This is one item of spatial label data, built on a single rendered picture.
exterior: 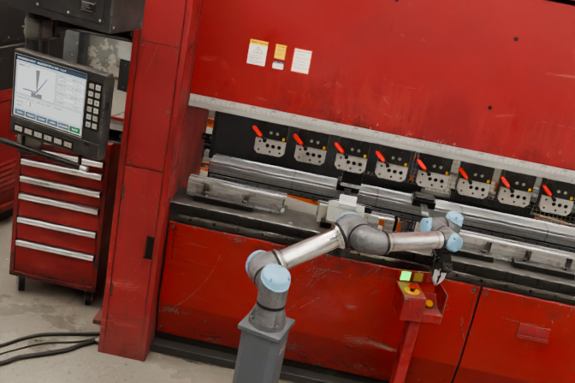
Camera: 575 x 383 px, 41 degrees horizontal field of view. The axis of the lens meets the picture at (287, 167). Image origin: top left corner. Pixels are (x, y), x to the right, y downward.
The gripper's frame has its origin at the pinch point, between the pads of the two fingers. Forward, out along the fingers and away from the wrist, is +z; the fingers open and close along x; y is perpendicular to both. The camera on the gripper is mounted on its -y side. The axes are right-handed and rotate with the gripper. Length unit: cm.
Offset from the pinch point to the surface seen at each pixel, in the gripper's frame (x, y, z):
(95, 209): 160, 85, 28
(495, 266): -35.3, 17.8, -2.0
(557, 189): -56, 24, -44
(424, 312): 3.3, -4.8, 13.1
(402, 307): 15.0, -5.9, 10.6
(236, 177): 89, 83, -1
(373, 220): 23.0, 41.1, -7.2
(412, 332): 4.8, -2.2, 26.9
